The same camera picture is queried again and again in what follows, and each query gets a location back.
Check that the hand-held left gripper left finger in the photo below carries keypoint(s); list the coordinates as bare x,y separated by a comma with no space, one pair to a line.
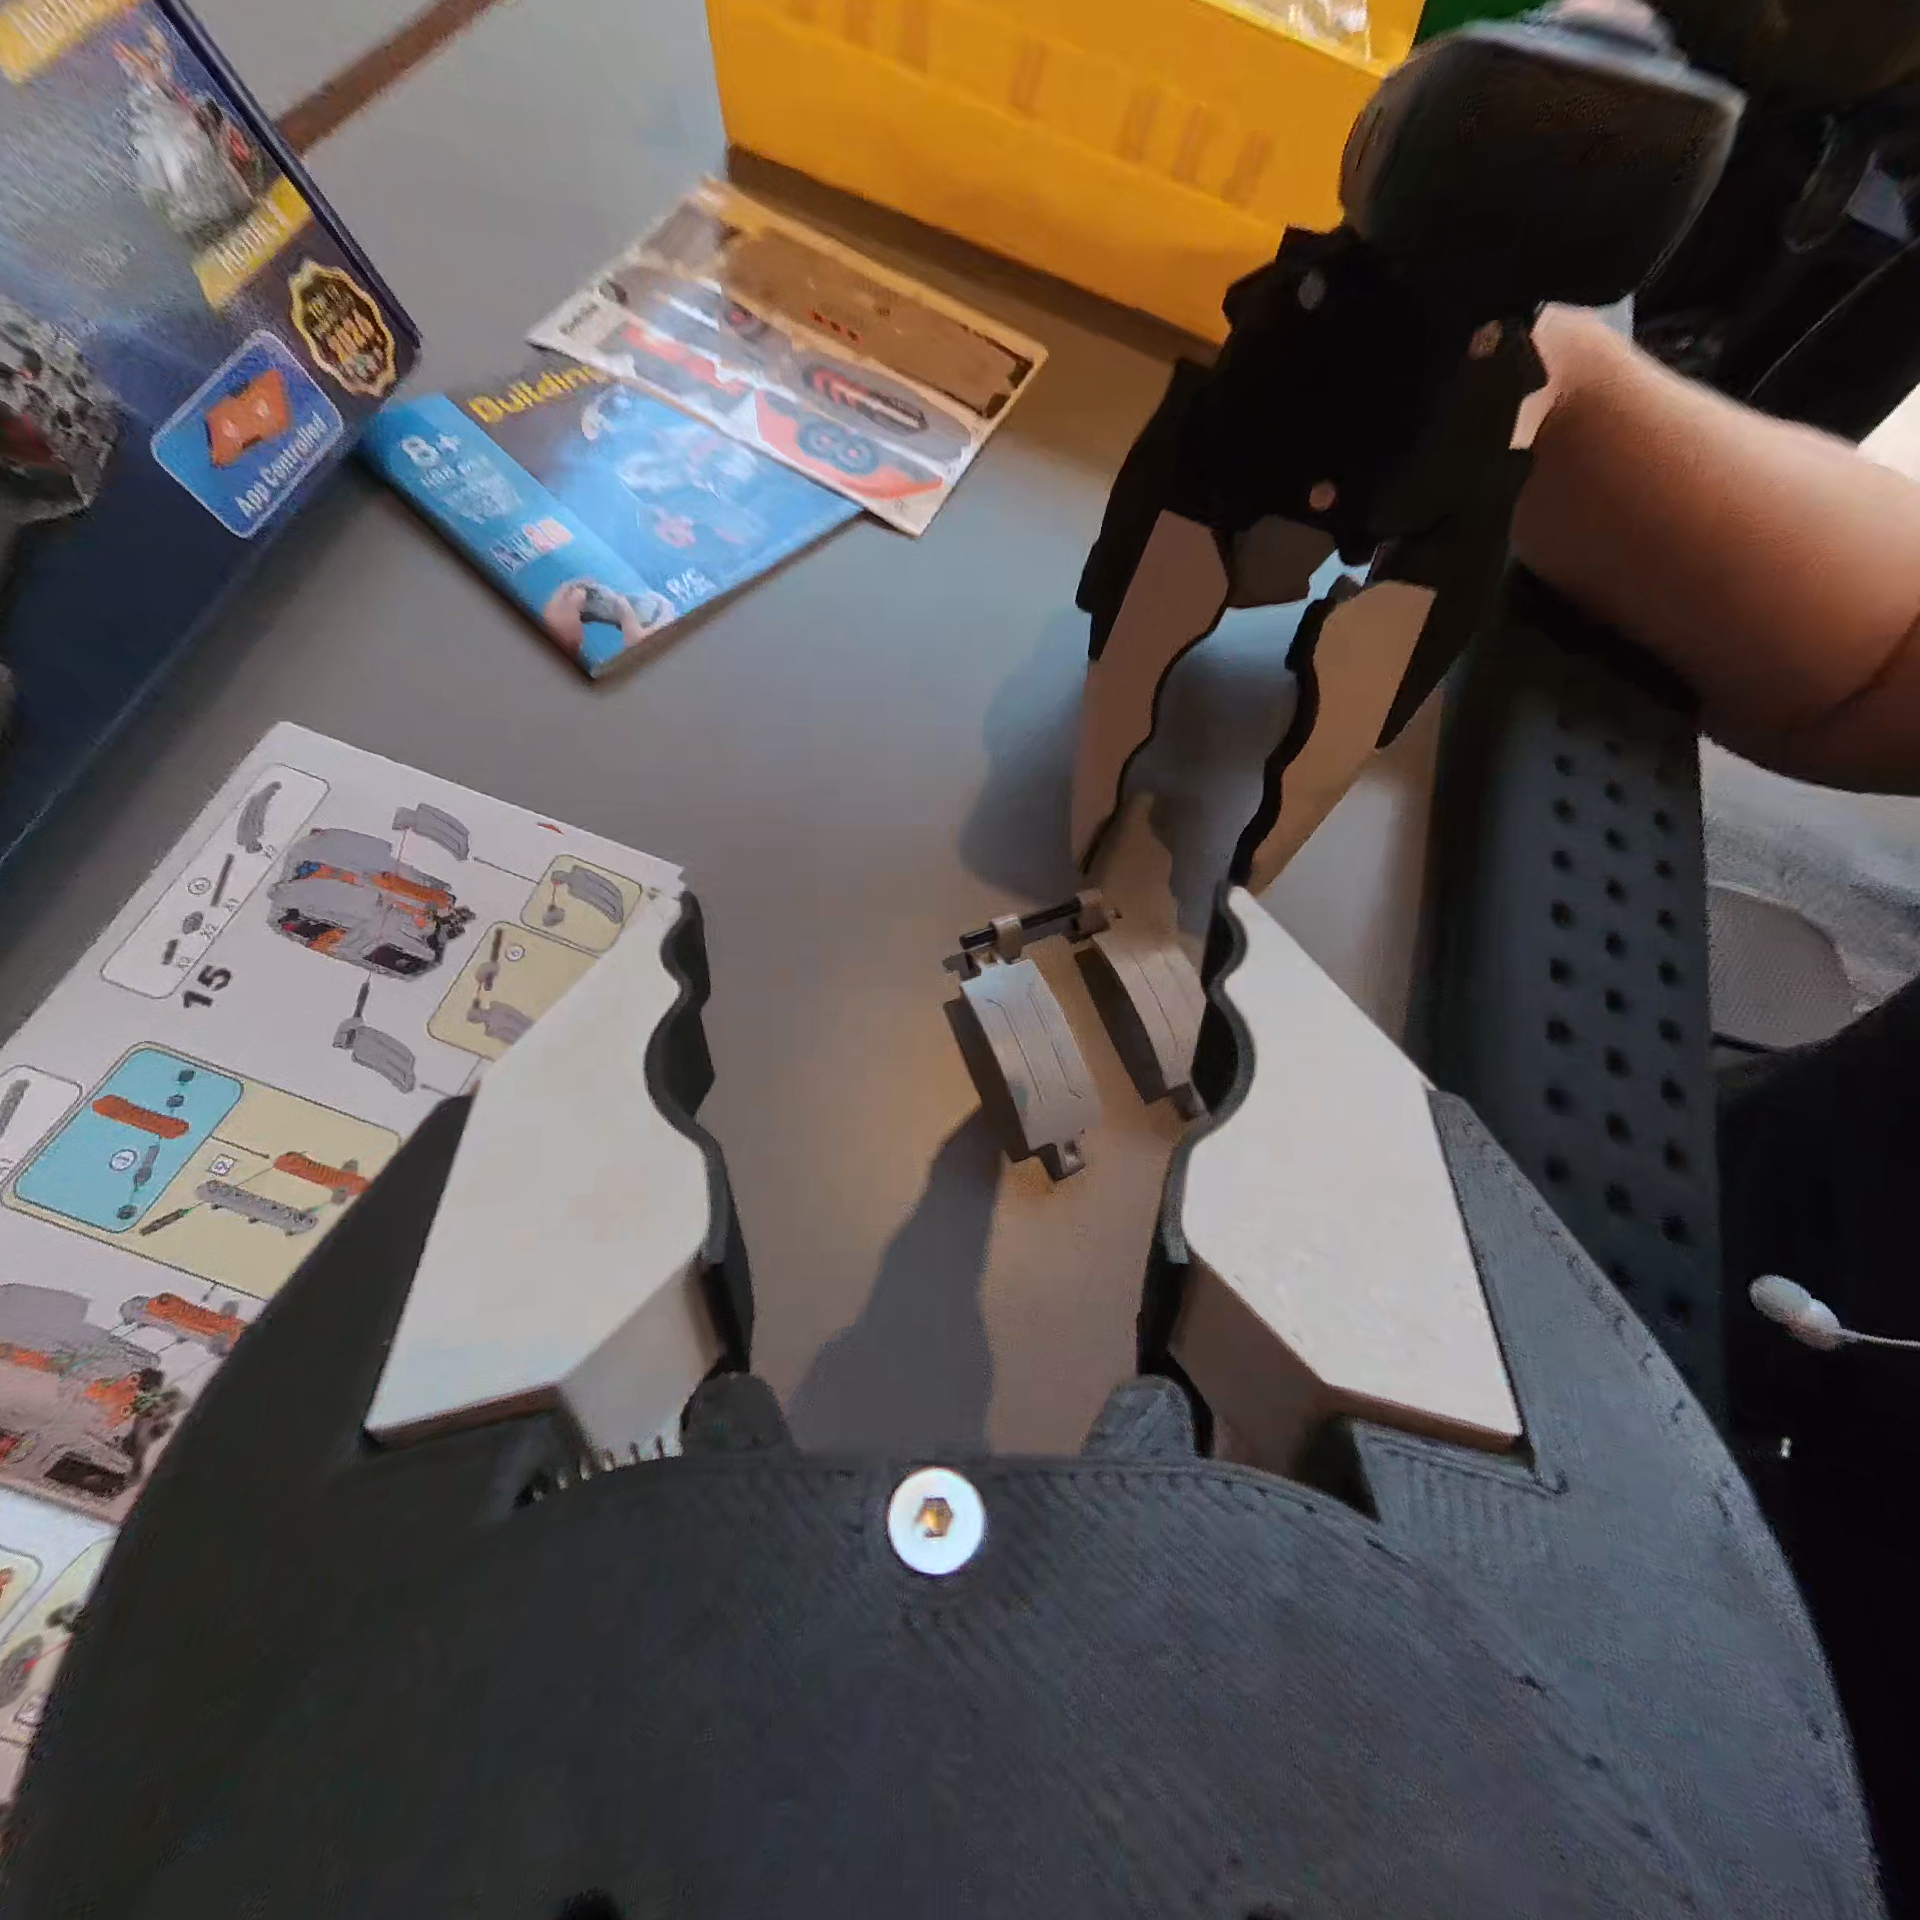
570,1170

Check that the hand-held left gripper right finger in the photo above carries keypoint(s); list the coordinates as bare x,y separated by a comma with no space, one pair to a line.
1335,1201

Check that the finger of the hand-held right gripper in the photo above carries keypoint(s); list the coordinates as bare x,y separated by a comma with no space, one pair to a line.
1350,704
1133,675

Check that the black toy axle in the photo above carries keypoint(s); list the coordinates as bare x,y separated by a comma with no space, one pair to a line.
1053,915

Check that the grey curved panel brick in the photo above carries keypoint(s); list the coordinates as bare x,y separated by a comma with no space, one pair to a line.
1147,1004
1027,1050

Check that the grey desk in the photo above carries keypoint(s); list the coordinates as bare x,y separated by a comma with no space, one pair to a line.
840,720

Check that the open building instruction booklet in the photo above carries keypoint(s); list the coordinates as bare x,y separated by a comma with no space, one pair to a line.
301,973

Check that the black perforated plastic panel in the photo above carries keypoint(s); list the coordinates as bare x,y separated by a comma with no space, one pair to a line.
1590,944

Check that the sticker sheet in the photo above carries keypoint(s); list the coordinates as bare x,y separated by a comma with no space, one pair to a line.
840,346

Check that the white earphone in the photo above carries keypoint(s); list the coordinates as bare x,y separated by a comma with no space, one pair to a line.
1792,1306

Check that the person's black shirt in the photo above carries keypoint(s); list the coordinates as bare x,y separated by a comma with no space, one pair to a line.
1846,1170

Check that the yellow plastic bin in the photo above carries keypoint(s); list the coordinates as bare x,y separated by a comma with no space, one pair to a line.
974,134

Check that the blue cover booklet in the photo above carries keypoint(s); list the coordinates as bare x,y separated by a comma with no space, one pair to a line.
599,509

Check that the blue toy box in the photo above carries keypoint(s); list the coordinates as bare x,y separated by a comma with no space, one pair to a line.
182,450

